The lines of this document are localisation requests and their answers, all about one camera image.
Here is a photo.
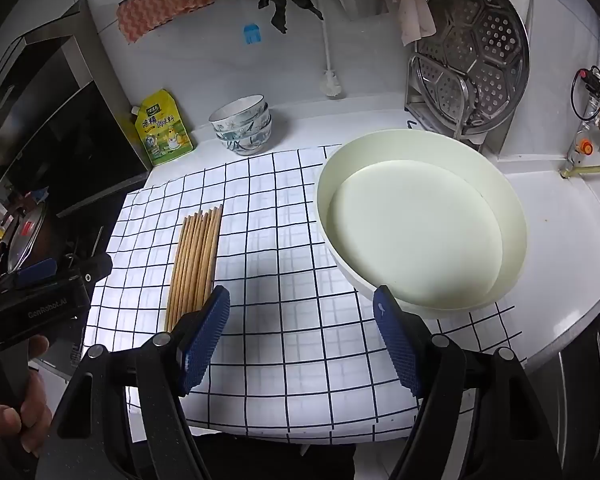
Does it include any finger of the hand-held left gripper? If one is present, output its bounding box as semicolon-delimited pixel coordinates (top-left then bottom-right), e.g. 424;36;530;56
55;252;113;291
12;258;58;288

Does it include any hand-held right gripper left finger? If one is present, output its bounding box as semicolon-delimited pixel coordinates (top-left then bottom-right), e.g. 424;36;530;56
35;285;231;480

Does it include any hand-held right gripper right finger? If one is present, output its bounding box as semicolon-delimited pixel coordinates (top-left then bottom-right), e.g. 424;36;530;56
372;285;563;480

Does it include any bundle of wooden chopsticks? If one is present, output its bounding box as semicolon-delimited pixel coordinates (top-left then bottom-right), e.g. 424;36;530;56
164;204;224;333

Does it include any cream round plastic basin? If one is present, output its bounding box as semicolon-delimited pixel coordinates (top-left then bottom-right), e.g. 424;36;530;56
315;129;528;320

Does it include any person's left hand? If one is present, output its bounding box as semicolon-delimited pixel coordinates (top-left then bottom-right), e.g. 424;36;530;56
0;335;53;441

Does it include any glass pot lid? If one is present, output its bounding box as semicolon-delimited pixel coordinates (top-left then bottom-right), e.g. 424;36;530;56
0;200;48;276

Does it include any black gas stove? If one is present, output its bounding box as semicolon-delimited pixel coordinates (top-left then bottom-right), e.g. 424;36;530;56
0;180;126;376

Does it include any white black checked cloth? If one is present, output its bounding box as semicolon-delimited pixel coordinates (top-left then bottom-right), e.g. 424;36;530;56
82;145;528;448

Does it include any yellow seasoning pouch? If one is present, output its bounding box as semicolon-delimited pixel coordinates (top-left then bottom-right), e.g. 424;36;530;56
131;89;195;167

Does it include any floral ceramic bowl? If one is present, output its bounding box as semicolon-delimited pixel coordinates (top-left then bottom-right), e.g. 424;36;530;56
212;112;272;140
209;95;269;123
217;127;272;156

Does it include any orange wavy sponge cloth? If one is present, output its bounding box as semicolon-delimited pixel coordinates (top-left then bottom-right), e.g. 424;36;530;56
116;0;216;44

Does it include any gas valve with orange knob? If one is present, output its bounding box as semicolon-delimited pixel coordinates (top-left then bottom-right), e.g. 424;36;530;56
572;127;600;166

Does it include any white dish brush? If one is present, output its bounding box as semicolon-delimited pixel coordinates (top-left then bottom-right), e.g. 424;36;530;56
315;5;345;98

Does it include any stainless steel steamer tray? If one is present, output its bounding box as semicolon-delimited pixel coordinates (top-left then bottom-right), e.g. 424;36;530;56
412;0;531;133

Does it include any pink hanging cloth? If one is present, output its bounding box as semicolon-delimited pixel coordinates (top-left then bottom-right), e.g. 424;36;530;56
391;0;437;47

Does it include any yellow gas hose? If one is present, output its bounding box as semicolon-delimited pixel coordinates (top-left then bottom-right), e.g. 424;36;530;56
560;135;600;179

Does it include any black cable loop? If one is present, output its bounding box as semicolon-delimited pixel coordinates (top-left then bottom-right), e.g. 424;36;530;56
570;65;600;123

